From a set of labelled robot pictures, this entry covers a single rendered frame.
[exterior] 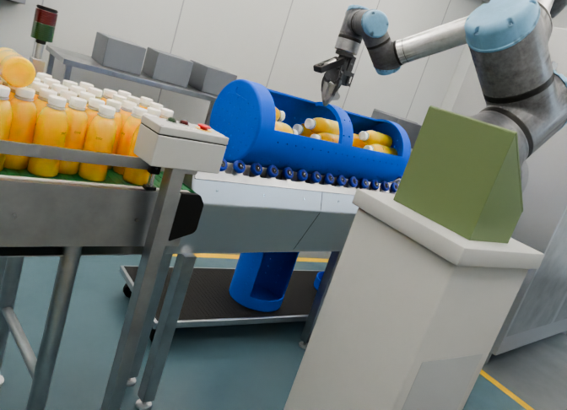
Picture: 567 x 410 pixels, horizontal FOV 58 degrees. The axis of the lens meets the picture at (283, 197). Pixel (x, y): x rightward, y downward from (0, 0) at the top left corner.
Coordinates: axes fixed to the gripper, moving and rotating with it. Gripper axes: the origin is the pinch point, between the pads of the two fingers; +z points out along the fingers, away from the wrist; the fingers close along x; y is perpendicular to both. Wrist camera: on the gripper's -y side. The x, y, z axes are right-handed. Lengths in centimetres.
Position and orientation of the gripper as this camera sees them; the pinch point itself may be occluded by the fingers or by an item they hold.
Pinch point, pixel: (324, 102)
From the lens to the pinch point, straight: 199.4
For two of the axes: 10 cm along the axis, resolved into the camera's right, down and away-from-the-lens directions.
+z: -3.1, 9.2, 2.3
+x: -6.2, -3.8, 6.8
